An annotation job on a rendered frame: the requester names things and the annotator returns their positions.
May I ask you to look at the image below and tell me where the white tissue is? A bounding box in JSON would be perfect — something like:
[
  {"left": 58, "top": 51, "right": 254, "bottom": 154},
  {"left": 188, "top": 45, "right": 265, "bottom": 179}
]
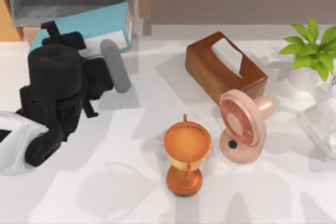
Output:
[{"left": 211, "top": 37, "right": 244, "bottom": 79}]

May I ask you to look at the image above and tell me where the clear glass vessel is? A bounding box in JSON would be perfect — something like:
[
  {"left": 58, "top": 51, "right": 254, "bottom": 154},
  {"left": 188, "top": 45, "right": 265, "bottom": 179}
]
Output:
[{"left": 296, "top": 72, "right": 336, "bottom": 161}]

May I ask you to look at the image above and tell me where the tan wooden panel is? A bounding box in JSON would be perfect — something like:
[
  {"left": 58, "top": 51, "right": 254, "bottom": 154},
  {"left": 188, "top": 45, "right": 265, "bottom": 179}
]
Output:
[{"left": 0, "top": 0, "right": 30, "bottom": 42}]

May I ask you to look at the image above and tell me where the light blue book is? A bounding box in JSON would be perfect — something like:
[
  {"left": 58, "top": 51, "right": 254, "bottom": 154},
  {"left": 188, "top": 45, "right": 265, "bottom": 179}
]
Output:
[{"left": 28, "top": 1, "right": 134, "bottom": 60}]

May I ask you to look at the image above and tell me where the green plant in white pot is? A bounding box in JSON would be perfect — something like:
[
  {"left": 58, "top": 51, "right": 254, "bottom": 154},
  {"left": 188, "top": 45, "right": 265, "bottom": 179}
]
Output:
[{"left": 278, "top": 18, "right": 336, "bottom": 94}]

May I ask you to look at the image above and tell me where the brown wooden tissue box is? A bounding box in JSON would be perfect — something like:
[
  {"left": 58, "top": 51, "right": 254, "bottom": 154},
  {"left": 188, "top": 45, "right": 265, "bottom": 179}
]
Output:
[{"left": 185, "top": 31, "right": 269, "bottom": 102}]

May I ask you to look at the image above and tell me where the orange gold trophy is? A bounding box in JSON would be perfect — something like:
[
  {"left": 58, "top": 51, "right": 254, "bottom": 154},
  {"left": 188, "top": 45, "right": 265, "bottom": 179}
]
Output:
[{"left": 163, "top": 113, "right": 212, "bottom": 197}]

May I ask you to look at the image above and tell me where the pink desk fan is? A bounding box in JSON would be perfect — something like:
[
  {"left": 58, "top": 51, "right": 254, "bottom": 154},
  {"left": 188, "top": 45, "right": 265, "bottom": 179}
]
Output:
[{"left": 218, "top": 89, "right": 277, "bottom": 166}]

